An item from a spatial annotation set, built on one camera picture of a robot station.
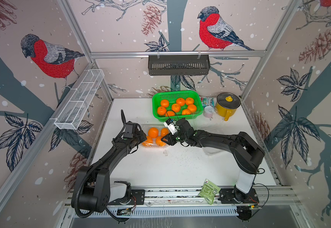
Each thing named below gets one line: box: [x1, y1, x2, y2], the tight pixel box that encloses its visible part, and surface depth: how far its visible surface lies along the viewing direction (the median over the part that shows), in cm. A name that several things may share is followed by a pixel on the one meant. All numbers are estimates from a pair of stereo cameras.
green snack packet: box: [202, 96, 215, 109], surface depth 117 cm
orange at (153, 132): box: [147, 127, 159, 139], surface depth 96 cm
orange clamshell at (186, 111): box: [181, 108, 192, 115], surface depth 106 cm
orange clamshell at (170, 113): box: [165, 110, 176, 117], surface depth 106 cm
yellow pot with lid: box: [215, 92, 242, 122], surface depth 103 cm
